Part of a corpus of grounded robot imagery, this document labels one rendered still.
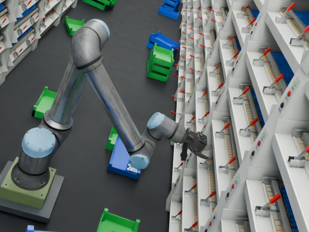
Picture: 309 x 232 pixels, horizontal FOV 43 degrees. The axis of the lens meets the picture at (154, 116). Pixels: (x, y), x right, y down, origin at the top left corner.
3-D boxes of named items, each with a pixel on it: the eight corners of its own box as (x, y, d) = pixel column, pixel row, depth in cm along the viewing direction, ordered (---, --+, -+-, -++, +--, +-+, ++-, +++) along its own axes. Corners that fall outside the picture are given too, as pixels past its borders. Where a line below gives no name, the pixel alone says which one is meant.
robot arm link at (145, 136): (131, 150, 190) (144, 134, 183) (137, 136, 200) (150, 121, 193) (147, 160, 191) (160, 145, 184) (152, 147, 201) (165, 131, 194)
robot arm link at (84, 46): (79, 32, 151) (153, 169, 177) (91, 22, 161) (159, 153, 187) (55, 43, 155) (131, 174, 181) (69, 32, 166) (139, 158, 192)
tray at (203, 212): (197, 242, 161) (200, 225, 156) (196, 155, 213) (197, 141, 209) (247, 247, 160) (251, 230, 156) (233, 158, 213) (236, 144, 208)
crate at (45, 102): (42, 95, 292) (45, 85, 288) (69, 103, 295) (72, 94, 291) (31, 116, 266) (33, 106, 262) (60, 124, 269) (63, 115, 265)
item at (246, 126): (240, 171, 142) (247, 140, 135) (226, 95, 194) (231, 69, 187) (297, 176, 141) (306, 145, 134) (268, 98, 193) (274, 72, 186)
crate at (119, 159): (136, 179, 250) (140, 173, 244) (106, 170, 247) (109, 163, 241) (145, 143, 269) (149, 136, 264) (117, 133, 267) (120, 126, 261)
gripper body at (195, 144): (208, 145, 186) (187, 133, 183) (198, 157, 190) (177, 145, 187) (208, 136, 192) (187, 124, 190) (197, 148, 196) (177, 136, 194)
